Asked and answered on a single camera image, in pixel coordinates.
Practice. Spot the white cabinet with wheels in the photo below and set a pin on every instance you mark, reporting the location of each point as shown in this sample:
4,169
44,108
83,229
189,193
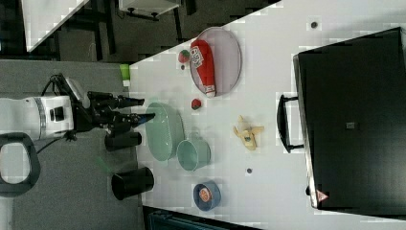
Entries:
147,9

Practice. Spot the green oval bowl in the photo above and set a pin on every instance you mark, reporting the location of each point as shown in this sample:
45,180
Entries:
164,132

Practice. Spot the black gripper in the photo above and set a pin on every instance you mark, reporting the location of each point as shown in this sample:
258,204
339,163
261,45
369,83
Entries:
87,118

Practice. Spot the black cylinder lower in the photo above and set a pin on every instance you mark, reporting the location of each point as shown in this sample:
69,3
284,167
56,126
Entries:
132,183

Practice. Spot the green white tag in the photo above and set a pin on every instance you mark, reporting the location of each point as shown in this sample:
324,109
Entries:
125,74

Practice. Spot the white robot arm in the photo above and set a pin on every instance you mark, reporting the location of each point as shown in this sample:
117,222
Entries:
61,116

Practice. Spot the blue bowl with sticker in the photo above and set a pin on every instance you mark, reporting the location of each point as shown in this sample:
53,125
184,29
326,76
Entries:
206,196

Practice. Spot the black oven box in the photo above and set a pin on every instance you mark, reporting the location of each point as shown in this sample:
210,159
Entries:
351,97

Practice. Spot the grey round plate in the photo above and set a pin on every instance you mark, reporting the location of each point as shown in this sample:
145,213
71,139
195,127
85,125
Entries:
227,60

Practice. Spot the red plush ketchup bottle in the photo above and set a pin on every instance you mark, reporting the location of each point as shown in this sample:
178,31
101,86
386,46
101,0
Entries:
203,61

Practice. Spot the dark blue crate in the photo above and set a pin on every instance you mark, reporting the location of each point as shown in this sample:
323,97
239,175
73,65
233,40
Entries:
167,221

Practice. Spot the small red plush strawberry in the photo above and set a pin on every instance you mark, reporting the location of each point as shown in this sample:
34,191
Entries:
196,104

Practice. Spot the red green plush tomato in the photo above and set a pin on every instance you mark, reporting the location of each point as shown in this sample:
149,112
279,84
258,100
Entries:
184,56

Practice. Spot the yellow plush banana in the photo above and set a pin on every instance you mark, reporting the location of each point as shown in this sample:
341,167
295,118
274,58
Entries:
246,133

